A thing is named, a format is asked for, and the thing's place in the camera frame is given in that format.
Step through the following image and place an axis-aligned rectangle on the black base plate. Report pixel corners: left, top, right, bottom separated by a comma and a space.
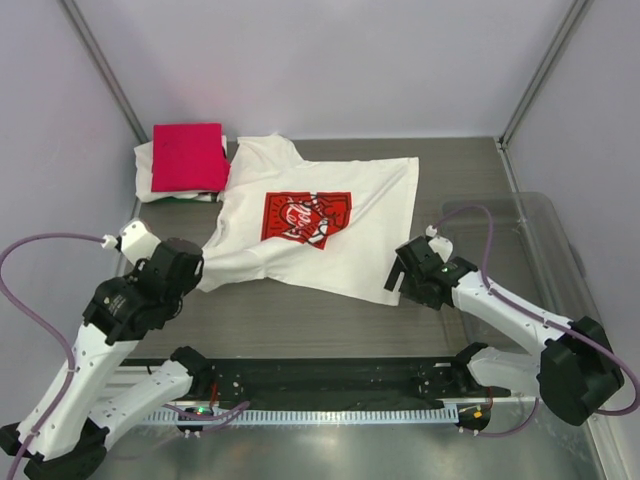
204, 357, 510, 402

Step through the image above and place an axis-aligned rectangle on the right aluminium frame post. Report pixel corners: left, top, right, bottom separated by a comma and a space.
496, 0, 593, 150

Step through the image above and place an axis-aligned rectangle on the folded white t-shirt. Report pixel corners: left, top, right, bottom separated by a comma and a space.
134, 135, 226, 203

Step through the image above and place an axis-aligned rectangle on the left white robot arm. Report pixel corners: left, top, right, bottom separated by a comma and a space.
1, 239, 214, 479

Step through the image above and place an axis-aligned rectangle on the aluminium frame post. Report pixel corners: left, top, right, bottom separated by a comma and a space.
496, 0, 593, 150
56, 0, 149, 143

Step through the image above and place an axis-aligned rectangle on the white slotted cable duct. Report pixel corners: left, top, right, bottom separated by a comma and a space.
144, 407, 459, 427

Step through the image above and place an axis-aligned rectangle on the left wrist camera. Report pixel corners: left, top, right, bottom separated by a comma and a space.
101, 218, 161, 264

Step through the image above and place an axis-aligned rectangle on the folded pink t-shirt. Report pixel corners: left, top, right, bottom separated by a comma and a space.
151, 123, 230, 193

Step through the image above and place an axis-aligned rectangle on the white Coca-Cola t-shirt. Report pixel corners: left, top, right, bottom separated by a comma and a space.
198, 135, 419, 306

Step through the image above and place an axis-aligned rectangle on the left aluminium frame post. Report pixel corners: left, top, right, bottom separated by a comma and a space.
56, 0, 149, 143

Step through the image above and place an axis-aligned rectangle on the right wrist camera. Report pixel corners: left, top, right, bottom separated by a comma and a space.
425, 225, 453, 263

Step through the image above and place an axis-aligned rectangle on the folded green t-shirt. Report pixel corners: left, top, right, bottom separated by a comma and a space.
153, 192, 219, 203

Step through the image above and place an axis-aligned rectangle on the clear plastic bin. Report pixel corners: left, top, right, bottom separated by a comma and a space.
439, 192, 600, 320

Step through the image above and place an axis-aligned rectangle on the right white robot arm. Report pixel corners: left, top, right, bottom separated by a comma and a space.
385, 236, 624, 426

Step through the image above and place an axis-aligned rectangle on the aluminium front rail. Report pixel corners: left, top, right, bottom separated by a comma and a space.
59, 363, 609, 407

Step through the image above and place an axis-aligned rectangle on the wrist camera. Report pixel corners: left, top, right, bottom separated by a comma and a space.
101, 218, 161, 264
425, 225, 453, 263

